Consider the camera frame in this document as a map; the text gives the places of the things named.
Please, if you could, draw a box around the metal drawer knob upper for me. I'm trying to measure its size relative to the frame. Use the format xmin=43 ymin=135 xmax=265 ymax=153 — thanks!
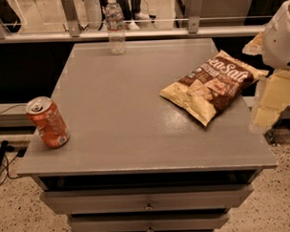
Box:
xmin=144 ymin=201 xmax=154 ymax=211

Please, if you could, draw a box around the metal drawer knob lower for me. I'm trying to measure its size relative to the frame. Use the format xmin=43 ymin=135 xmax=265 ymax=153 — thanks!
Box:
xmin=146 ymin=225 xmax=155 ymax=232

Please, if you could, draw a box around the black cable on floor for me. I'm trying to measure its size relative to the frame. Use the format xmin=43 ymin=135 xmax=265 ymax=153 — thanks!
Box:
xmin=0 ymin=139 xmax=27 ymax=187

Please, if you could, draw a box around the top grey drawer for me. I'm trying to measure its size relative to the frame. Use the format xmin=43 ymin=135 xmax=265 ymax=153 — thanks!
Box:
xmin=40 ymin=184 xmax=254 ymax=214

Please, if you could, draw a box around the metal drawer knob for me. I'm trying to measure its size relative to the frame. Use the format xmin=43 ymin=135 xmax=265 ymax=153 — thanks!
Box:
xmin=144 ymin=201 xmax=154 ymax=211
xmin=146 ymin=225 xmax=155 ymax=232

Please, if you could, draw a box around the grey drawer cabinet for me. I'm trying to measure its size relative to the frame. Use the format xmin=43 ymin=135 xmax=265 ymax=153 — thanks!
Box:
xmin=18 ymin=39 xmax=277 ymax=232

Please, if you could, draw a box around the clear plastic water bottle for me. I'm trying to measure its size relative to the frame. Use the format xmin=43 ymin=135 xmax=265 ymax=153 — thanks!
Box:
xmin=105 ymin=0 xmax=126 ymax=55

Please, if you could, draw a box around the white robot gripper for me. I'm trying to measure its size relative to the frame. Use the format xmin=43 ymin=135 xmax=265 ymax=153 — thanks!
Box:
xmin=242 ymin=0 xmax=290 ymax=134

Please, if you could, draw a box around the brown sea salt chip bag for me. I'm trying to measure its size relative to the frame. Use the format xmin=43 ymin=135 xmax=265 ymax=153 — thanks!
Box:
xmin=159 ymin=51 xmax=268 ymax=126

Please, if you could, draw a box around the metal railing bar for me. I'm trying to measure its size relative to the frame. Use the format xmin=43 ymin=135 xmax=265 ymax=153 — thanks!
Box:
xmin=0 ymin=25 xmax=265 ymax=44

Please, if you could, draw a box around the grey drawer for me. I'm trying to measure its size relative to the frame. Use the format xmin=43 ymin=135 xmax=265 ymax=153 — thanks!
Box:
xmin=68 ymin=211 xmax=230 ymax=232
xmin=40 ymin=184 xmax=254 ymax=214

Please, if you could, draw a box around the red coke can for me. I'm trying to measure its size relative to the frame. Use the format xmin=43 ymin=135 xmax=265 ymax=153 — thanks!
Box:
xmin=26 ymin=96 xmax=70 ymax=149

